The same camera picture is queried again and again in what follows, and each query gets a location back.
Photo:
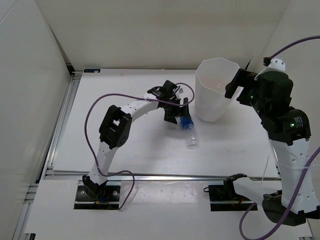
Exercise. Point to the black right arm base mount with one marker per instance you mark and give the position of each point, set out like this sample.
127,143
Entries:
223,197

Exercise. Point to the aluminium table rail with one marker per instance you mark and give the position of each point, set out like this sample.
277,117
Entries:
61,123
72,175

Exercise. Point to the aluminium left table rail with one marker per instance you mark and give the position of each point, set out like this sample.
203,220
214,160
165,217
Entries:
61,123

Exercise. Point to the aluminium front table rail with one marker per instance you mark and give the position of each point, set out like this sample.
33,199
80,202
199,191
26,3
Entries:
72,175

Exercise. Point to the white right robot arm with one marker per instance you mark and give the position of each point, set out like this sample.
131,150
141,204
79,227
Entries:
288,130

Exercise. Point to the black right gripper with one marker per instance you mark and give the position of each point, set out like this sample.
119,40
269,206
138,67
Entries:
244,79

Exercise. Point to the blue corner label left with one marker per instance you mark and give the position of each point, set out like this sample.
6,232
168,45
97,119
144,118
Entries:
92,70

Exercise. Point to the white octagonal bin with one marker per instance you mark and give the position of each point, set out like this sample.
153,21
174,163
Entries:
211,79

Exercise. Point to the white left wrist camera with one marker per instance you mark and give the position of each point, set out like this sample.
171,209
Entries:
180,90

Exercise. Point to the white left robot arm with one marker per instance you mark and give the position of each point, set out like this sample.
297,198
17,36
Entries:
115,129

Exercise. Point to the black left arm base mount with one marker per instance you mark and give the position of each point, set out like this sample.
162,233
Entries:
108,199

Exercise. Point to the clear bottle blue label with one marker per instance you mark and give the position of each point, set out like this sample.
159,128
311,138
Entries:
189,132

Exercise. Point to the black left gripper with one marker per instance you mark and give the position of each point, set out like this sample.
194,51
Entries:
179,111

